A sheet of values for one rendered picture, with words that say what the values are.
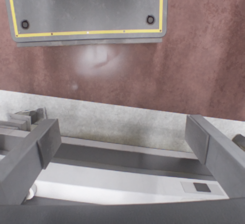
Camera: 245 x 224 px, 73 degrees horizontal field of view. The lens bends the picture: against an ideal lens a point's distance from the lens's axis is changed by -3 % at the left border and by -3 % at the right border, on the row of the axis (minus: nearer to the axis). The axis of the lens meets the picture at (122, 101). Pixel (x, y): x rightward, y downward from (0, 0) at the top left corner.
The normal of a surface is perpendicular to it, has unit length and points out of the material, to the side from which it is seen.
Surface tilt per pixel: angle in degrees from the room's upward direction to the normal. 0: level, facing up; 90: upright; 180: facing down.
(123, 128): 0
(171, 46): 0
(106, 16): 0
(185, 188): 90
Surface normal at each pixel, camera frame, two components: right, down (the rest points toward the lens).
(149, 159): 0.01, 0.30
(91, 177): 0.15, -0.94
